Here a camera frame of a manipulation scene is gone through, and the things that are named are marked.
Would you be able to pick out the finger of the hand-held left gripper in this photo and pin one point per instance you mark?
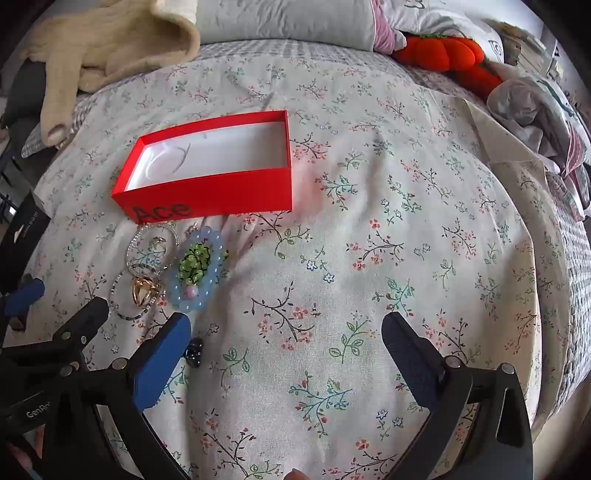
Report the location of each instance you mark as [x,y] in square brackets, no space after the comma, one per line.
[27,295]
[81,323]

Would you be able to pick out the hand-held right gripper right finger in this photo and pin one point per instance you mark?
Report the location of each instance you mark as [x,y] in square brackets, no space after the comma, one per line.
[411,360]

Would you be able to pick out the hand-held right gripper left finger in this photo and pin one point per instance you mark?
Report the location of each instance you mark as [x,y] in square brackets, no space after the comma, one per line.
[159,360]

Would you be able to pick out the black beaded ornament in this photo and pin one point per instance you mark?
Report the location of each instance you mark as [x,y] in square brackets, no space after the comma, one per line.
[194,353]

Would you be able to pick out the green beaded ornament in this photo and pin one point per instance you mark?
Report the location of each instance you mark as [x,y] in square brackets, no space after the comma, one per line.
[196,265]

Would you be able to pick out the red cardboard box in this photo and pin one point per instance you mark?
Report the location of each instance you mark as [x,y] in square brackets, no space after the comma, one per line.
[221,189]

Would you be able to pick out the black printed box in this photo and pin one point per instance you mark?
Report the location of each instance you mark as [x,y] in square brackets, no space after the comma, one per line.
[23,230]

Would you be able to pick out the floral bed sheet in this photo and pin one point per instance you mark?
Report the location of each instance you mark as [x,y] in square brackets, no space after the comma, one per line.
[369,230]

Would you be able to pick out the beige blanket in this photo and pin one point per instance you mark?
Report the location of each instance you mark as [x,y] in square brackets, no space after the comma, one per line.
[115,41]

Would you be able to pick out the crumpled white cloth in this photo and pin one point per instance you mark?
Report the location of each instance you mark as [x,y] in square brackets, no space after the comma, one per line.
[521,101]

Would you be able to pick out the orange pumpkin plush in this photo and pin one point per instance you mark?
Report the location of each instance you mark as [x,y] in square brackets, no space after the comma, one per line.
[443,53]

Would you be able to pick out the pink striped cloth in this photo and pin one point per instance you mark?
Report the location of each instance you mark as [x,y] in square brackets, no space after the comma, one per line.
[385,34]

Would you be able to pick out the stack of books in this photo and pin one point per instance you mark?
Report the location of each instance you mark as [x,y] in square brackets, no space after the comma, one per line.
[521,46]

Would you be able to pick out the white printed pillow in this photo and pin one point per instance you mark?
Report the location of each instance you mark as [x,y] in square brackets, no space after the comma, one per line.
[429,18]

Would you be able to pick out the grey pillow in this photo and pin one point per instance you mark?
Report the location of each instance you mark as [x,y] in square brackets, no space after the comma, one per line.
[286,18]

